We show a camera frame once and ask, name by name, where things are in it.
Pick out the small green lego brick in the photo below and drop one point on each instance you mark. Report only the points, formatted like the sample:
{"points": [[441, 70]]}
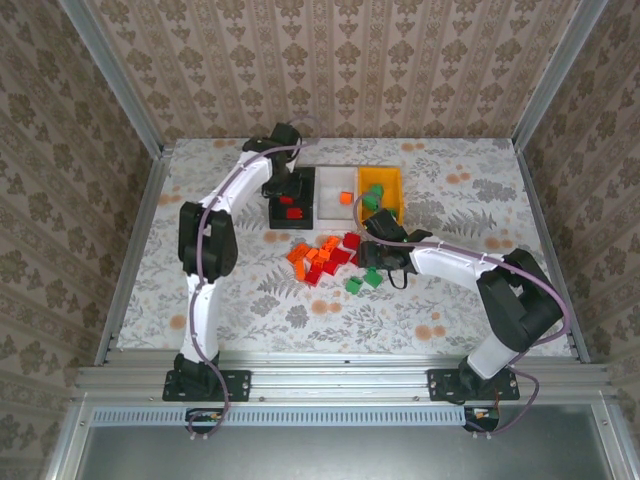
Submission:
{"points": [[370, 202]]}

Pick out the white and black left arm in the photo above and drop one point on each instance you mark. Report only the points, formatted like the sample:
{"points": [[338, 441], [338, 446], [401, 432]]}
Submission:
{"points": [[205, 320]]}

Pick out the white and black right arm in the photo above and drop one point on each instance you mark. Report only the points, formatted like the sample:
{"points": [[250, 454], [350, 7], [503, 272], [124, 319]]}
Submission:
{"points": [[450, 265]]}

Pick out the red square lego brick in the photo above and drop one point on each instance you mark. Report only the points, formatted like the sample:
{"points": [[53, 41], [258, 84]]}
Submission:
{"points": [[351, 240]]}

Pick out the red rectangular lego brick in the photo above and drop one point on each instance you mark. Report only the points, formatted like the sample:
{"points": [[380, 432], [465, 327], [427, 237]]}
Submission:
{"points": [[341, 257]]}

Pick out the large orange lego brick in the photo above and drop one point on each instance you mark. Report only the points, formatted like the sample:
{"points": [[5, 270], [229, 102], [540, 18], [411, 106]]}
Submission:
{"points": [[331, 243]]}

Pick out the red sloped lego brick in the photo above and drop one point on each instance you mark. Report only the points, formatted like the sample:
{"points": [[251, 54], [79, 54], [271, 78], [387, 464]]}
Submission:
{"points": [[330, 268]]}

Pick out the orange square lego brick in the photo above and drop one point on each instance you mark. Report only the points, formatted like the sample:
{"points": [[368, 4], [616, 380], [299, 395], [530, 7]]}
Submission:
{"points": [[323, 256]]}

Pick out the white plastic bin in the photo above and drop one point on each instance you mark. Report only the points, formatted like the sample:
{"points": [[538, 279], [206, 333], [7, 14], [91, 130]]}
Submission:
{"points": [[330, 210]]}

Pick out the small orange lego brick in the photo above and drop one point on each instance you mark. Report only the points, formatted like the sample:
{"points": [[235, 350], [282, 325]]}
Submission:
{"points": [[312, 254]]}

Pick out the black plastic bin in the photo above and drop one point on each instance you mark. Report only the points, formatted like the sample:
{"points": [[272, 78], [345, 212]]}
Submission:
{"points": [[277, 222]]}

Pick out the floral patterned tablecloth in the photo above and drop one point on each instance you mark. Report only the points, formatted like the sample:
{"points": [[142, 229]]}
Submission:
{"points": [[350, 325]]}

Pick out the yellow plastic bin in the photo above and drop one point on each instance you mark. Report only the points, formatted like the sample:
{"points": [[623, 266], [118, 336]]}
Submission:
{"points": [[390, 180]]}

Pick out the grey metal sheet panel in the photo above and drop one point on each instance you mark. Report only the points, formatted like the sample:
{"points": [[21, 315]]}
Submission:
{"points": [[325, 455]]}

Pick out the wide aluminium mounting rail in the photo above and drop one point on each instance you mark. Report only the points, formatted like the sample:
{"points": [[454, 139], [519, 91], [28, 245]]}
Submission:
{"points": [[340, 380]]}

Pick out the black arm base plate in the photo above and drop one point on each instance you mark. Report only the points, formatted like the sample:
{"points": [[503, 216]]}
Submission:
{"points": [[440, 385], [235, 385]]}

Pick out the aluminium side rail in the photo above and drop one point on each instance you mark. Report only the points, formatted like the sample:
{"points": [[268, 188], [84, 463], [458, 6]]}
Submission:
{"points": [[135, 255], [552, 250]]}

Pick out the aluminium frame post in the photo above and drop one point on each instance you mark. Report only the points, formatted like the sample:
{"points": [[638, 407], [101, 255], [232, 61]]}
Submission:
{"points": [[110, 75], [560, 75]]}

